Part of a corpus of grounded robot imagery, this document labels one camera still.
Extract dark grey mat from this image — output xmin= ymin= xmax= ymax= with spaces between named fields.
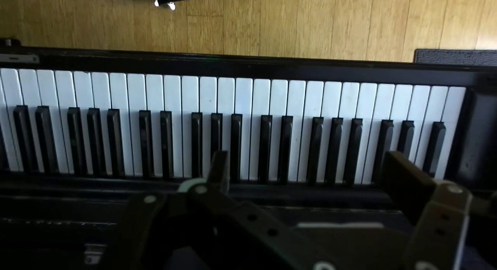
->
xmin=413 ymin=49 xmax=497 ymax=66

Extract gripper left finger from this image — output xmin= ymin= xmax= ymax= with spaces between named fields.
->
xmin=113 ymin=150 xmax=334 ymax=270

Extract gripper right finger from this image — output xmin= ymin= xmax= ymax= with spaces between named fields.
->
xmin=380 ymin=151 xmax=497 ymax=270

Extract black digital piano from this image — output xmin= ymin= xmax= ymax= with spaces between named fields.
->
xmin=0 ymin=38 xmax=497 ymax=270

